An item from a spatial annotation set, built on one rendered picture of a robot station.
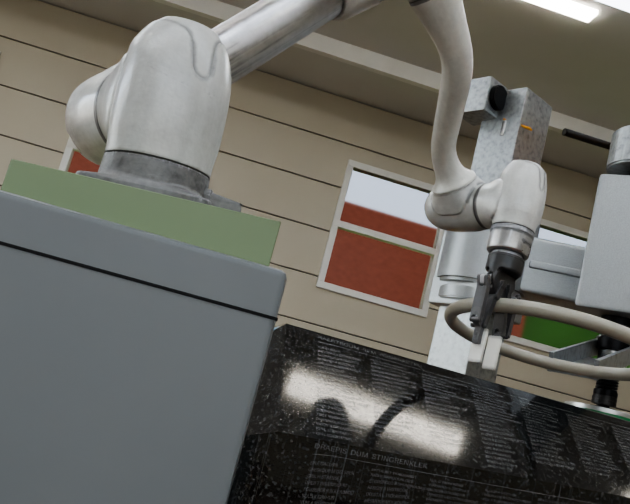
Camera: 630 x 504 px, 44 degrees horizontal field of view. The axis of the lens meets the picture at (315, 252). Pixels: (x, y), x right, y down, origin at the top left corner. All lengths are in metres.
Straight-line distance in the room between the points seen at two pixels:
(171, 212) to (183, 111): 0.16
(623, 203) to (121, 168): 1.71
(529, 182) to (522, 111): 1.51
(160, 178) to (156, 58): 0.17
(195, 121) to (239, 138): 7.32
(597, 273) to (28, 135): 6.86
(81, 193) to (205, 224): 0.16
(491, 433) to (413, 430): 0.21
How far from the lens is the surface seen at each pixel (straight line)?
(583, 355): 2.33
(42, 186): 1.02
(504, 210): 1.65
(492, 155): 3.15
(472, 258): 2.93
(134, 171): 1.08
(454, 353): 2.95
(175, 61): 1.11
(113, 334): 0.92
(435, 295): 3.03
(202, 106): 1.10
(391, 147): 8.69
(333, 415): 1.70
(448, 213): 1.75
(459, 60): 1.58
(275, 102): 8.58
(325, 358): 1.82
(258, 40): 1.44
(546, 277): 3.01
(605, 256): 2.43
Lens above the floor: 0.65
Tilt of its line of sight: 11 degrees up
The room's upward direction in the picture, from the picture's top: 15 degrees clockwise
